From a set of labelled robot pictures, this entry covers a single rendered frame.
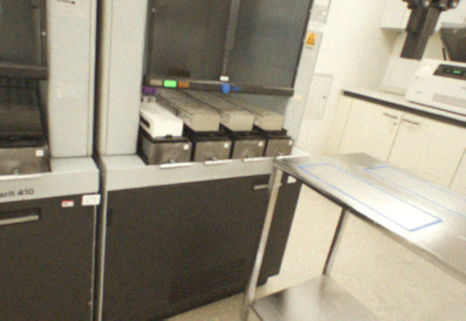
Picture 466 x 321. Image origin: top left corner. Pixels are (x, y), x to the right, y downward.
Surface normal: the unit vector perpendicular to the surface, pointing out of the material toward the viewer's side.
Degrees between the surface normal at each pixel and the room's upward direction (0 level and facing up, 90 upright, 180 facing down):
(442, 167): 90
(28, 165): 90
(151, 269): 90
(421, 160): 90
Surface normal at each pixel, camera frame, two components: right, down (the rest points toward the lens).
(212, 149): 0.53, 0.36
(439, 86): -0.85, 0.03
